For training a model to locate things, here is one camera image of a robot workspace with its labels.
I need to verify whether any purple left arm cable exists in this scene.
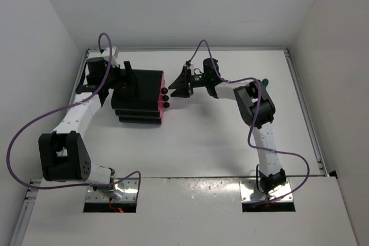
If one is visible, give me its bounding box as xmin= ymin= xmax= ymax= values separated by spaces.
xmin=5 ymin=33 xmax=142 ymax=191

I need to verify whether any black drawer cabinet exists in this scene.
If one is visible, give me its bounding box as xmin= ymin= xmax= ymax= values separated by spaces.
xmin=111 ymin=69 xmax=164 ymax=125

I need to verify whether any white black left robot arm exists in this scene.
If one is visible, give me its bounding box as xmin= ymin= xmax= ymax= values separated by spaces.
xmin=38 ymin=47 xmax=135 ymax=199

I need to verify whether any pink top drawer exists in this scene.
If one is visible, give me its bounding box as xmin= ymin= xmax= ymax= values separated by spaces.
xmin=160 ymin=75 xmax=168 ymax=95

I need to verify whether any metal mounting plate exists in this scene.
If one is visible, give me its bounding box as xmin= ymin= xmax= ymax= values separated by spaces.
xmin=239 ymin=178 xmax=293 ymax=203
xmin=85 ymin=178 xmax=139 ymax=204

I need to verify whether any pink bottom drawer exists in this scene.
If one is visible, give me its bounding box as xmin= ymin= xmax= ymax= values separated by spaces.
xmin=160 ymin=101 xmax=170 ymax=121

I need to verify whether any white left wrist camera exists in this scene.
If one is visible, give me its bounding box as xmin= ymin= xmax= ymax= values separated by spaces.
xmin=100 ymin=46 xmax=119 ymax=67

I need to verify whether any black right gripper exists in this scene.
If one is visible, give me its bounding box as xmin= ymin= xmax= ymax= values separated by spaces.
xmin=169 ymin=67 xmax=210 ymax=99

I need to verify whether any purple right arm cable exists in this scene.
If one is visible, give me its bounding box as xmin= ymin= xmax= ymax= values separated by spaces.
xmin=186 ymin=39 xmax=310 ymax=207

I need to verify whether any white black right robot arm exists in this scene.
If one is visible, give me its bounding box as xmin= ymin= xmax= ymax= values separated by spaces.
xmin=168 ymin=58 xmax=287 ymax=195

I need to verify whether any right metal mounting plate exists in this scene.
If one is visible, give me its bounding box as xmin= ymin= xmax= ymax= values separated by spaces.
xmin=239 ymin=178 xmax=293 ymax=203

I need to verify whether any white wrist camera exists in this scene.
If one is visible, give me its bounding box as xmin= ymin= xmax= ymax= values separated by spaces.
xmin=100 ymin=46 xmax=119 ymax=67
xmin=185 ymin=60 xmax=194 ymax=71

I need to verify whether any pink drawer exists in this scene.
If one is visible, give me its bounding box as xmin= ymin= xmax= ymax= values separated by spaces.
xmin=160 ymin=75 xmax=168 ymax=95
xmin=160 ymin=101 xmax=170 ymax=121
xmin=161 ymin=95 xmax=170 ymax=102

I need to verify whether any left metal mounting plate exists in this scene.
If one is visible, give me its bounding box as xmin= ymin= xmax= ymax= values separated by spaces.
xmin=85 ymin=178 xmax=139 ymax=204

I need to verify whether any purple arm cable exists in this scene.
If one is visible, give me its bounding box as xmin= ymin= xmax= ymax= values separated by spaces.
xmin=186 ymin=39 xmax=310 ymax=207
xmin=5 ymin=33 xmax=142 ymax=191

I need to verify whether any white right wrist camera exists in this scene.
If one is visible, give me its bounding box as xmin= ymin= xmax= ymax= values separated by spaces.
xmin=185 ymin=60 xmax=194 ymax=71

